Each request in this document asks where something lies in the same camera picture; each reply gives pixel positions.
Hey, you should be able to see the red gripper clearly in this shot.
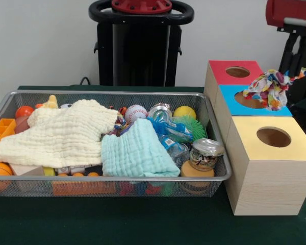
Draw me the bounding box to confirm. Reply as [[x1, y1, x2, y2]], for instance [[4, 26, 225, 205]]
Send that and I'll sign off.
[[266, 0, 306, 77]]

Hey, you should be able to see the colourful knotted rope toy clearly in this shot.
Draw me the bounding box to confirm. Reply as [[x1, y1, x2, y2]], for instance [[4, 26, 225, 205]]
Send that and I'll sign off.
[[242, 67, 306, 112]]

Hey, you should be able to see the wooden three-hole box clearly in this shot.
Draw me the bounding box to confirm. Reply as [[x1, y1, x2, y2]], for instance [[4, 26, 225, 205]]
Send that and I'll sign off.
[[203, 60, 306, 216]]

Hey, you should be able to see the silver mesh bin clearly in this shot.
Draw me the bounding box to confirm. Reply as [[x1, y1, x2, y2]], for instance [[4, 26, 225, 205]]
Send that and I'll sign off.
[[0, 89, 232, 198]]

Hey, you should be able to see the yellow ball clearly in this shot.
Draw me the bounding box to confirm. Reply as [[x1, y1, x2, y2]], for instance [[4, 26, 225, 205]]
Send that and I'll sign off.
[[173, 105, 197, 120]]

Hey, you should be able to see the green spiky ball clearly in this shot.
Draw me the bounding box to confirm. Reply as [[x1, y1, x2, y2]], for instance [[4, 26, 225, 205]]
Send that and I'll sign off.
[[172, 115, 208, 141]]

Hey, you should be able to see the crushed drink can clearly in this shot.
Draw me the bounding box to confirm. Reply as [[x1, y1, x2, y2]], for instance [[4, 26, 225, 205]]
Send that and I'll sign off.
[[189, 138, 225, 172]]

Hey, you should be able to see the white baseball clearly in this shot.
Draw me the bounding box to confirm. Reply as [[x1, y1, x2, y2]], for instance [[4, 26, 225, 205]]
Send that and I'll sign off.
[[124, 104, 148, 125]]

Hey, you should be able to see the mint green muslin cloth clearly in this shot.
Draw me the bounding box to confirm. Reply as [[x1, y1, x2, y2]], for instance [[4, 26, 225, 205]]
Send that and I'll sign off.
[[100, 118, 181, 178]]

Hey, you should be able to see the dark green table cloth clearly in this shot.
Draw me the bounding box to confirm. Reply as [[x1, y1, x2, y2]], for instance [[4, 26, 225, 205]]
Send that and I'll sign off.
[[0, 85, 306, 245]]

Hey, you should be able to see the yellow rubber duck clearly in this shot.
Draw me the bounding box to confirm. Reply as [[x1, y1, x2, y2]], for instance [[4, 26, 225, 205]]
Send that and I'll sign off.
[[35, 94, 59, 109]]

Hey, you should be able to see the orange plastic toy block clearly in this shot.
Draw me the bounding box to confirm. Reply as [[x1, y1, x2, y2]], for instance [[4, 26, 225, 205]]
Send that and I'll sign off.
[[52, 172, 117, 196]]

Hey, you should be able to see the cream muslin cloth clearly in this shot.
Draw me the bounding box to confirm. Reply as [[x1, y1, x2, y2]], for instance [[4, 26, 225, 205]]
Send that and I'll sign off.
[[0, 99, 119, 169]]

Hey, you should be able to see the red-orange ball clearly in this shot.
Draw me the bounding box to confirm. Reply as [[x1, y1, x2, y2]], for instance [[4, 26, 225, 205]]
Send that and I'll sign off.
[[15, 105, 35, 119]]

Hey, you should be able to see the orange plastic grid tray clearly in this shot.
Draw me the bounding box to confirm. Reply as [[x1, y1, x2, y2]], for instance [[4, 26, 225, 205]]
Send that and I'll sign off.
[[0, 118, 17, 164]]

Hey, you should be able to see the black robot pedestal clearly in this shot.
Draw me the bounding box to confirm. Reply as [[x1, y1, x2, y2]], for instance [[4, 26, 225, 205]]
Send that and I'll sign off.
[[88, 0, 195, 87]]

